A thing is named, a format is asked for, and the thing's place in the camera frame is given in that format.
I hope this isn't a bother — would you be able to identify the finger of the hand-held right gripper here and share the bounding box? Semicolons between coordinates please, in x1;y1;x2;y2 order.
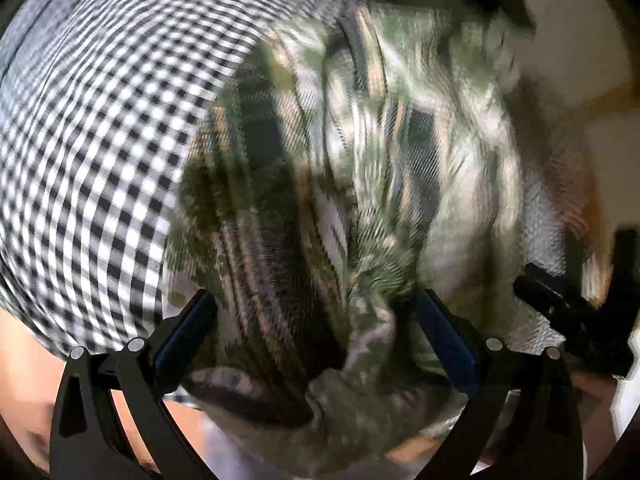
512;262;587;323

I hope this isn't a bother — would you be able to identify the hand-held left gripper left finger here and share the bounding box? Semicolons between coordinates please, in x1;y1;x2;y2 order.
49;289;221;480

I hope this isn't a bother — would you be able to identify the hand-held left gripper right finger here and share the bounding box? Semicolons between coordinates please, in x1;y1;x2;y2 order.
415;289;586;480

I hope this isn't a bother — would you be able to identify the green plaid shirt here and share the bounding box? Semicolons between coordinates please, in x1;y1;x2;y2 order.
165;2;568;463

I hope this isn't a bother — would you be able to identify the black white checkered bed sheet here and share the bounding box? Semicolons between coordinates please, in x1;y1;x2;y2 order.
0;0;606;403

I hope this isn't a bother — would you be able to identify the wooden bunk bed frame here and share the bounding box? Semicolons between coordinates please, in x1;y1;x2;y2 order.
587;82;640;122

